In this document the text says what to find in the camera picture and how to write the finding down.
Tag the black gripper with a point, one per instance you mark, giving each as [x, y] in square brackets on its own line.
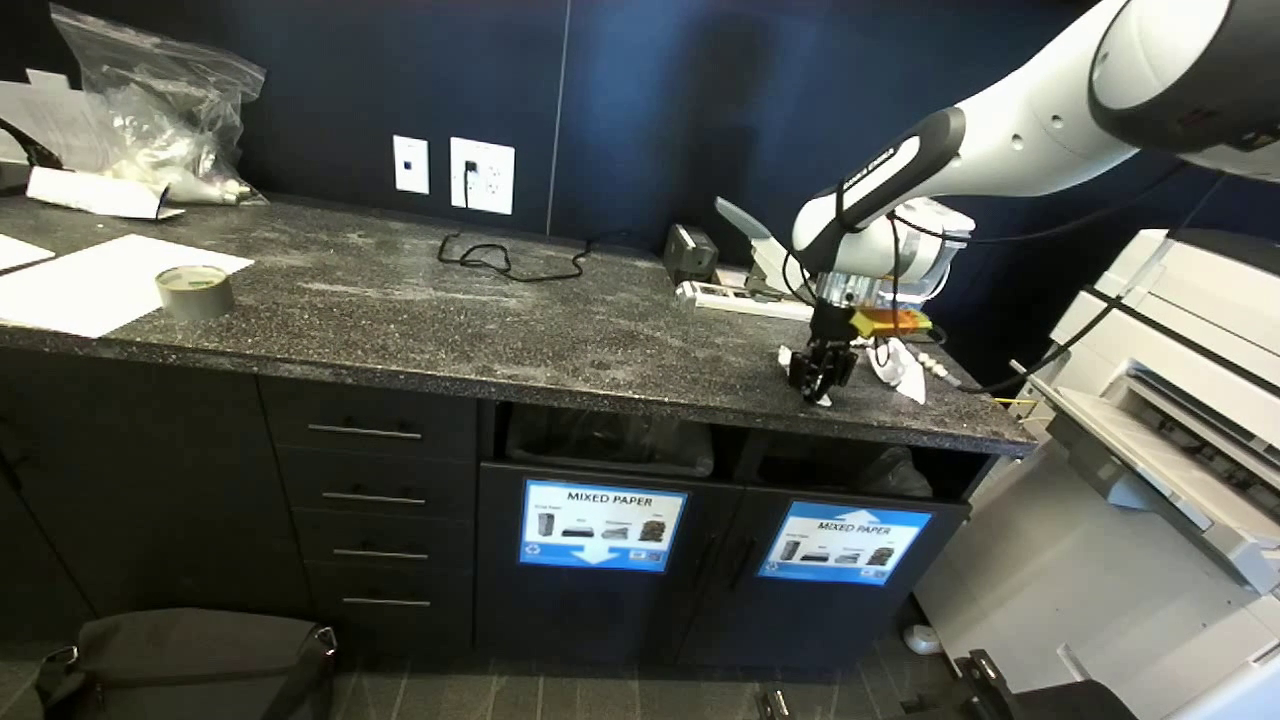
[828, 332]

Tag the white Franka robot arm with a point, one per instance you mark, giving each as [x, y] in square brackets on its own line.
[1043, 124]

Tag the white crumpled paper ball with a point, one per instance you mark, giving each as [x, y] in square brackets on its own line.
[907, 366]

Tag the black bin with liner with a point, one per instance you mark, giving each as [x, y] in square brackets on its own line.
[606, 443]

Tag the dark bin cabinet door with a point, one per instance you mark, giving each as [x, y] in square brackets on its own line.
[601, 613]
[826, 626]

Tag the beige paper scrap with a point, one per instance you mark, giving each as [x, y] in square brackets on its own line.
[741, 303]

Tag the blue sign with up arrow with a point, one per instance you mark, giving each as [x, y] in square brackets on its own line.
[843, 545]

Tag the small black desk device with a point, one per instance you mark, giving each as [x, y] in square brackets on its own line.
[690, 251]

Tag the blue sign with down arrow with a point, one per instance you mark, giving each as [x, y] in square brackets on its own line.
[601, 527]

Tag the black wheeled base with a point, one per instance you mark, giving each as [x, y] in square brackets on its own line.
[992, 685]

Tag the white office printer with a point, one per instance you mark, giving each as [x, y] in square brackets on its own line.
[1173, 506]

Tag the large white outlet plate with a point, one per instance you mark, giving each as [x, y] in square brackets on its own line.
[480, 179]

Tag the beige masking tape roll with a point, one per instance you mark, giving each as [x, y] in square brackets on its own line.
[194, 298]

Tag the dark counter cabinet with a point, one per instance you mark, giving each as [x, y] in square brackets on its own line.
[144, 495]

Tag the black bag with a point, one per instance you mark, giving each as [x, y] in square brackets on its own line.
[185, 660]

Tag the clear plastic bag with contents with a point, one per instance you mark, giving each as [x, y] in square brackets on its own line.
[173, 112]

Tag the large white paper sheet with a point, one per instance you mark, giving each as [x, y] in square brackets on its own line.
[95, 287]

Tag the white booklet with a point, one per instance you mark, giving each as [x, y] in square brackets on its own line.
[95, 192]

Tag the small white wall plate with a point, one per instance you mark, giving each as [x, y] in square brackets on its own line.
[410, 164]

